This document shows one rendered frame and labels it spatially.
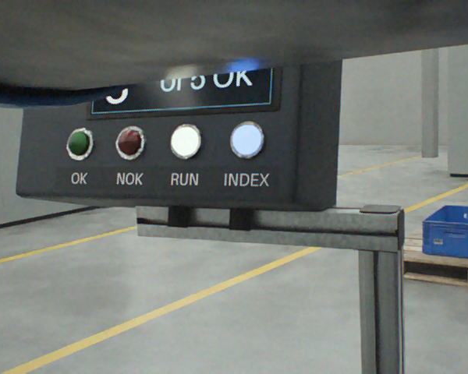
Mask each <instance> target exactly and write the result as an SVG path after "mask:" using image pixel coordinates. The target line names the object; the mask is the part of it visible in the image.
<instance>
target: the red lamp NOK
mask: <svg viewBox="0 0 468 374"><path fill-rule="evenodd" d="M146 144H147V139H146V136H145V133H144V131H143V130H142V129H140V127H137V126H128V127H126V128H124V130H122V132H121V133H120V134H119V137H118V139H117V150H118V152H119V154H120V155H121V156H122V157H123V158H125V159H127V160H136V159H137V158H139V157H140V156H141V155H142V154H143V153H144V151H145V147H146Z"/></svg>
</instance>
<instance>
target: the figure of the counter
mask: <svg viewBox="0 0 468 374"><path fill-rule="evenodd" d="M143 84H144V83H137V84H134V85H133V86H131V87H129V88H127V89H125V90H123V91H121V92H119V93H118V94H116V95H113V96H111V97H106V98H103V99H100V100H96V101H91V109H90V115H117V114H131V113H141V105H142V95H143Z"/></svg>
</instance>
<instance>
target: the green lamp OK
mask: <svg viewBox="0 0 468 374"><path fill-rule="evenodd" d="M94 146H95V139H94V135H93V133H92V132H91V131H90V130H89V129H85V128H79V129H76V130H74V131H73V133H72V134H71V136H70V137H69V141H68V151H69V154H70V156H71V157H72V158H74V159H76V160H78V161H84V160H86V159H87V158H88V157H90V156H91V154H92V153H93V152H94Z"/></svg>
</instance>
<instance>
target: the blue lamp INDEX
mask: <svg viewBox="0 0 468 374"><path fill-rule="evenodd" d="M265 142H266V135H265V132H264V130H263V129H262V127H261V125H259V124H257V123H256V122H242V123H240V124H239V125H237V126H236V128H235V129H234V131H233V132H232V135H231V146H232V150H233V152H234V153H235V154H236V155H237V156H238V157H241V158H243V159H252V158H255V157H256V156H258V155H259V154H260V153H261V152H262V150H263V149H264V145H265Z"/></svg>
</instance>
